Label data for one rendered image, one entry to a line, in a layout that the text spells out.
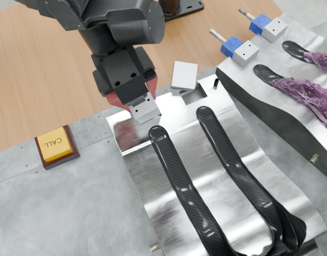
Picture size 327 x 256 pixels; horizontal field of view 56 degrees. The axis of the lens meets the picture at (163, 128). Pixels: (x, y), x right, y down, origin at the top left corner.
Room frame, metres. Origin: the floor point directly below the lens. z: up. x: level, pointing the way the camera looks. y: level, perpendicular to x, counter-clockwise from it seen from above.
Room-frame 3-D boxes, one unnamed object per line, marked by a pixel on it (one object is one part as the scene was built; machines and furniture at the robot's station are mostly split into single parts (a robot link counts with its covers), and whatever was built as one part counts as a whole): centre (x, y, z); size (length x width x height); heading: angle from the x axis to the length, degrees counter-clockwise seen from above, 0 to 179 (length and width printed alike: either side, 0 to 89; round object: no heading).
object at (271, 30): (0.57, -0.25, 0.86); 0.13 x 0.05 x 0.05; 42
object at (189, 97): (0.34, -0.06, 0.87); 0.05 x 0.05 x 0.04; 24
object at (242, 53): (0.50, -0.17, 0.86); 0.13 x 0.05 x 0.05; 42
